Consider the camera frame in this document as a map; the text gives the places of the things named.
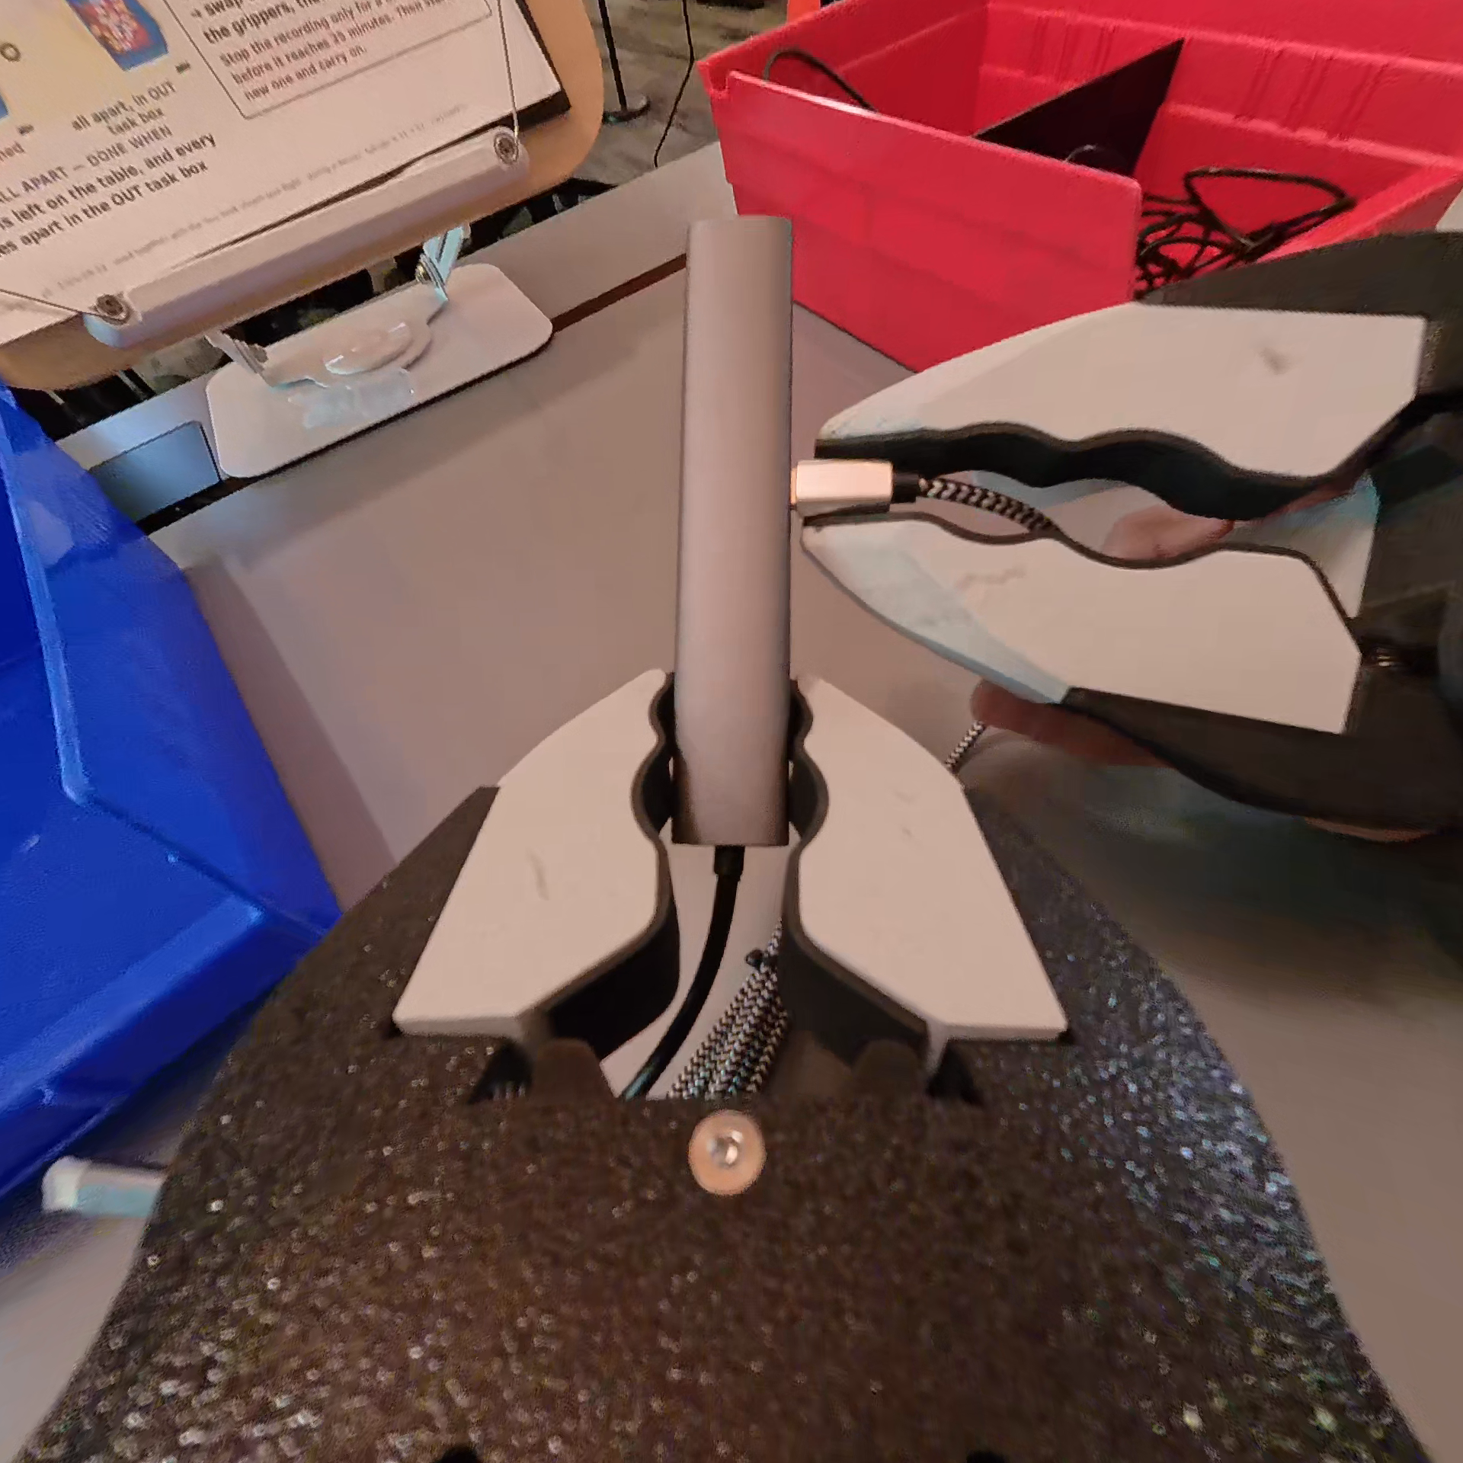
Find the braided usb-c cable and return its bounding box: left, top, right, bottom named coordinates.
left=663, top=456, right=1059, bottom=1100

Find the pale cable plug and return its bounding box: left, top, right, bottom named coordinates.
left=42, top=1156, right=167, bottom=1215

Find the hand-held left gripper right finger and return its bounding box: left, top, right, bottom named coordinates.
left=785, top=674, right=1073, bottom=1081

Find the grey usb hub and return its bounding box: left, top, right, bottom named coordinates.
left=670, top=217, right=796, bottom=848

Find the thin black cable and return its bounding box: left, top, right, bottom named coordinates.
left=759, top=48, right=881, bottom=116

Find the large blue plastic bin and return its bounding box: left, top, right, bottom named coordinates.
left=0, top=383, right=345, bottom=1201

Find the silver document stand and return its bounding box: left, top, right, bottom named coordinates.
left=80, top=130, right=556, bottom=479

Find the large red plastic bin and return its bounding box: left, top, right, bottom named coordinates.
left=697, top=0, right=1463, bottom=372

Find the person's right hand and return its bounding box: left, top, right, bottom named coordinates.
left=972, top=679, right=1162, bottom=769

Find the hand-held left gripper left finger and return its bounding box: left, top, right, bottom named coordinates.
left=392, top=668, right=681, bottom=1053

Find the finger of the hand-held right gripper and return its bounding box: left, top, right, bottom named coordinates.
left=815, top=308, right=1433, bottom=524
left=798, top=508, right=1378, bottom=735

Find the tangled black cable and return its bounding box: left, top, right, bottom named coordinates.
left=1134, top=142, right=1362, bottom=301

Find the black hub cable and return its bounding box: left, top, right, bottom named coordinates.
left=622, top=843, right=751, bottom=1099

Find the printed instruction sheet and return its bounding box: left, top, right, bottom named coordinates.
left=0, top=0, right=568, bottom=344

